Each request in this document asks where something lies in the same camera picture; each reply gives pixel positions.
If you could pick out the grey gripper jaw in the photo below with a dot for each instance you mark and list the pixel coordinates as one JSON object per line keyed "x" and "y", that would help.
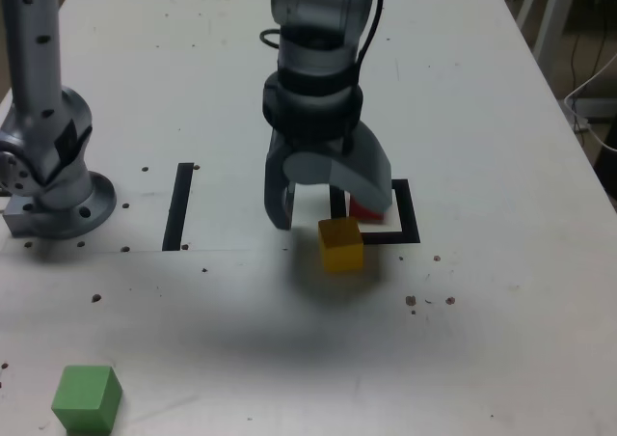
{"x": 361, "y": 175}
{"x": 275, "y": 195}

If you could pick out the red cube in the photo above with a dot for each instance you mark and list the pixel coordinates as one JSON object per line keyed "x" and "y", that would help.
{"x": 364, "y": 213}

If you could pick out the black tape strip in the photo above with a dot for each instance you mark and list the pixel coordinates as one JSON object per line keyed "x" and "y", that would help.
{"x": 176, "y": 209}

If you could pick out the black tape square outline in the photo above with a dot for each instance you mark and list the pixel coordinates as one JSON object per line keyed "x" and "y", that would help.
{"x": 409, "y": 214}

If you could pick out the yellow cube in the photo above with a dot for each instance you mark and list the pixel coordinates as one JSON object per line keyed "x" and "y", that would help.
{"x": 341, "y": 248}

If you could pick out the green cube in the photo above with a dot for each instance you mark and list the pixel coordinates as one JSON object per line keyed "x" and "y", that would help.
{"x": 87, "y": 400}

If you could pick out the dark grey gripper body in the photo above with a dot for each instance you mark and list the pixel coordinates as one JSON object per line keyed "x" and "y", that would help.
{"x": 313, "y": 146}

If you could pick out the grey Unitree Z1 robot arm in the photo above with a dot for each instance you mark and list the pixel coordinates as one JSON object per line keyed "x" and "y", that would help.
{"x": 38, "y": 69}

